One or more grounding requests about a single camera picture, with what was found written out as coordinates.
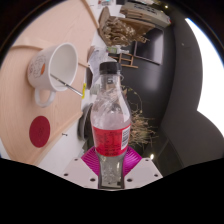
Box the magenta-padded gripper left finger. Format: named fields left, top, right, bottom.
left=61, top=146, right=101, bottom=190

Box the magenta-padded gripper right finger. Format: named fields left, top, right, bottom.
left=122, top=146, right=164, bottom=190

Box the clear bottle with red label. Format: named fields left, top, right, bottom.
left=89, top=61, right=133, bottom=188

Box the grey plant saucer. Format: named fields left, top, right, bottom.
left=77, top=102, right=91, bottom=140

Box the flat round red coaster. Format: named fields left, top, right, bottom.
left=28, top=115, right=52, bottom=149

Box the yellow sticky note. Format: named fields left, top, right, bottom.
left=81, top=82, right=88, bottom=100

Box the thin paintbrush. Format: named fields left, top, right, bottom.
left=49, top=73, right=84, bottom=98

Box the white printed mug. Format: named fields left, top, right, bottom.
left=26, top=42, right=80, bottom=109

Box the crumpled printed paper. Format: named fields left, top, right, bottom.
left=87, top=46, right=109, bottom=88

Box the wooden easel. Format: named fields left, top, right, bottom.
left=111, top=51, right=139, bottom=69

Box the long ceiling light panel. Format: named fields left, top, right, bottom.
left=184, top=17, right=224, bottom=138

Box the green labelled spray bottle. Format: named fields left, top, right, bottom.
left=105, top=44, right=129, bottom=55

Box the white notice board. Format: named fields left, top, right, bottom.
left=119, top=1, right=171, bottom=28

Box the black wall screen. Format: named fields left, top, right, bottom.
left=133, top=28, right=165, bottom=66

